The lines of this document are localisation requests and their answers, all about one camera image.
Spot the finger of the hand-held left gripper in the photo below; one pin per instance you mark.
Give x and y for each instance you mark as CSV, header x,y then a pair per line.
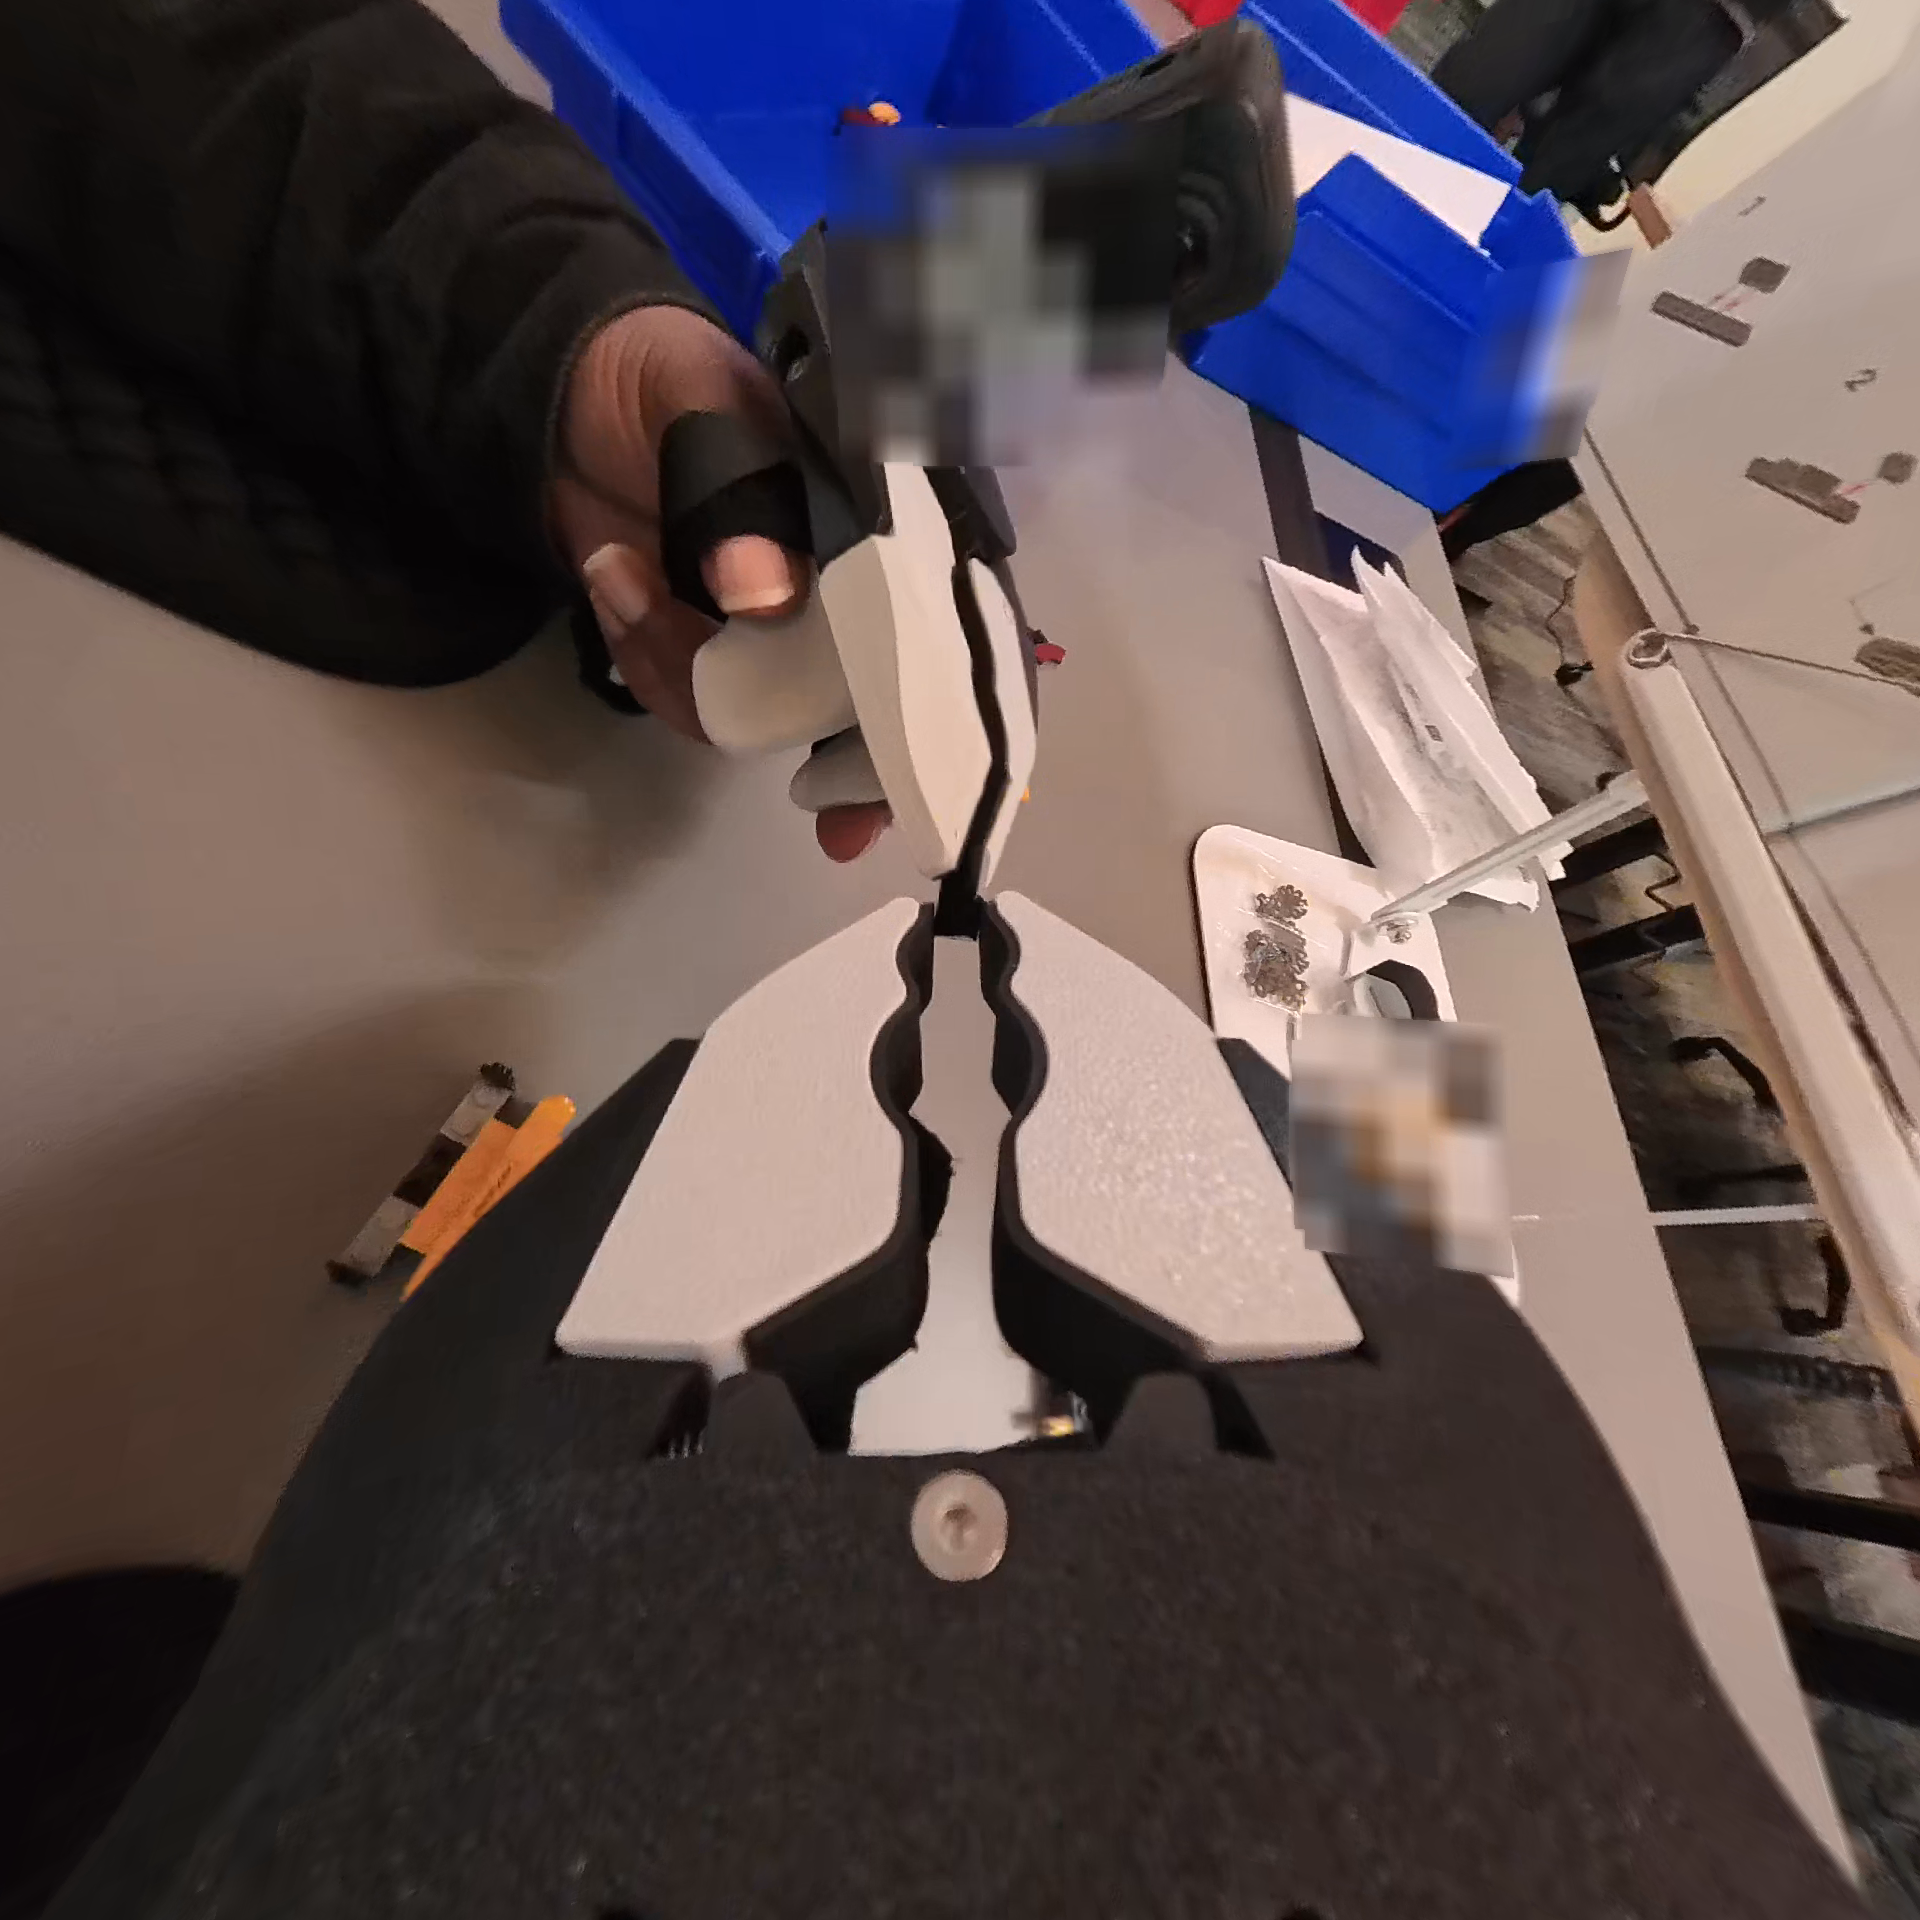
x,y
1018,720
909,675

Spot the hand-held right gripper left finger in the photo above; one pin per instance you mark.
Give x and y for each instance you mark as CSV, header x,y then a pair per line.
x,y
751,1184

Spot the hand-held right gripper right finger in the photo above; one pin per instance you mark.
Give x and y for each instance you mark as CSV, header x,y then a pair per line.
x,y
1171,1184

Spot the orange toy brick assembly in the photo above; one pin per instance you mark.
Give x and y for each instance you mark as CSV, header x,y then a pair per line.
x,y
481,1184

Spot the blue plastic bin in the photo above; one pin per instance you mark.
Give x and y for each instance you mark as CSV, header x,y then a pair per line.
x,y
721,91

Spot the person's left forearm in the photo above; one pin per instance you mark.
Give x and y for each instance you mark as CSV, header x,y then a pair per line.
x,y
270,301

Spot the grey desk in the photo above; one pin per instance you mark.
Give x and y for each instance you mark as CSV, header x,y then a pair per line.
x,y
301,931

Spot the stack of nested blue bins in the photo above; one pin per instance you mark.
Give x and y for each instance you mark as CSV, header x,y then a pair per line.
x,y
1350,376

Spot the bag of small metal parts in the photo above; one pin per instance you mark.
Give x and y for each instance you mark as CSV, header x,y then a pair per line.
x,y
1276,945

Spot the grey part with wavy edge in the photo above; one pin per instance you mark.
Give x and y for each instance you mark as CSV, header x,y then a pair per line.
x,y
1403,991

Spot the white book stand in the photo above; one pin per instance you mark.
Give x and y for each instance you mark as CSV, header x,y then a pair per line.
x,y
1350,879

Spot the crumpled white paper bag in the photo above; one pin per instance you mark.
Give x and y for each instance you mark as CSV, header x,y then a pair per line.
x,y
1411,720

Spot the black backpack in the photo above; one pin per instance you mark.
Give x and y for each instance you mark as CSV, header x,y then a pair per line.
x,y
1621,77

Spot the open instruction booklet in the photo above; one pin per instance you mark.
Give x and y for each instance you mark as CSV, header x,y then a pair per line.
x,y
1725,451

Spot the person's black fleece jacket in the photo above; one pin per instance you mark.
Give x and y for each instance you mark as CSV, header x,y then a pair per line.
x,y
90,1725

